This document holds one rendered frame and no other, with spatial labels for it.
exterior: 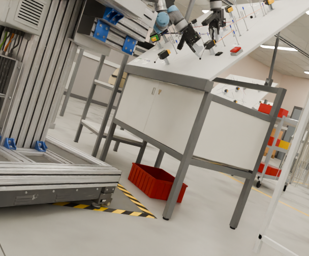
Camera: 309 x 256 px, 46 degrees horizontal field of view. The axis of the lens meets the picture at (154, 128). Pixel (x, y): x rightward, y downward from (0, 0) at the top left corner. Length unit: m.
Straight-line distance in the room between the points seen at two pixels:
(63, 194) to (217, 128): 1.00
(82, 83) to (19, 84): 8.54
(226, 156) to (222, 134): 0.15
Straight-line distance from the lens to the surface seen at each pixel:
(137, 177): 2.77
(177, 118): 2.33
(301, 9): 2.65
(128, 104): 2.97
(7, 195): 1.58
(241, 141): 2.39
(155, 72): 2.66
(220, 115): 2.24
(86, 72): 10.32
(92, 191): 1.93
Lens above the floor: 0.66
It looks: 4 degrees down
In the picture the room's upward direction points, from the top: 19 degrees clockwise
